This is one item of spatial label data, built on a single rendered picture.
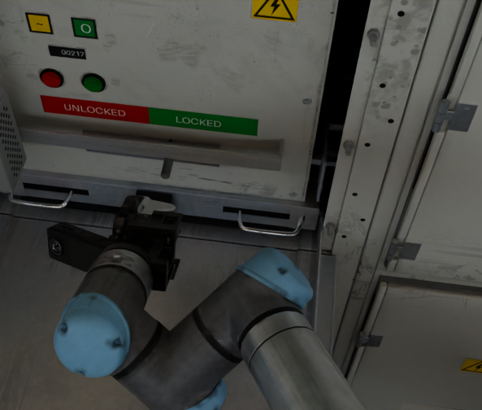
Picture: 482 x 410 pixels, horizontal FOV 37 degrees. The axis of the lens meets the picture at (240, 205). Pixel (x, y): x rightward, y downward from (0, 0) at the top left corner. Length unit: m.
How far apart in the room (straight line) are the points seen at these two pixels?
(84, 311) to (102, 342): 0.03
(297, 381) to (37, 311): 0.60
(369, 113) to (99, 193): 0.49
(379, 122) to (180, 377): 0.43
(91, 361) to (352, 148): 0.47
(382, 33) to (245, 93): 0.23
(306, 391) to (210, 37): 0.49
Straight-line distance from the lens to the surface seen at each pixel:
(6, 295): 1.21
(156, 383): 0.77
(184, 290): 1.17
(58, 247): 0.94
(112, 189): 1.21
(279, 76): 0.99
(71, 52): 1.03
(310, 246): 1.22
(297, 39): 0.94
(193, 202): 1.20
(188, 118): 1.06
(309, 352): 0.68
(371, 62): 0.91
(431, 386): 1.61
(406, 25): 0.87
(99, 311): 0.73
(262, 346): 0.70
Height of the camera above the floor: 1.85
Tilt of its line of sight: 53 degrees down
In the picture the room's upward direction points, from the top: 3 degrees clockwise
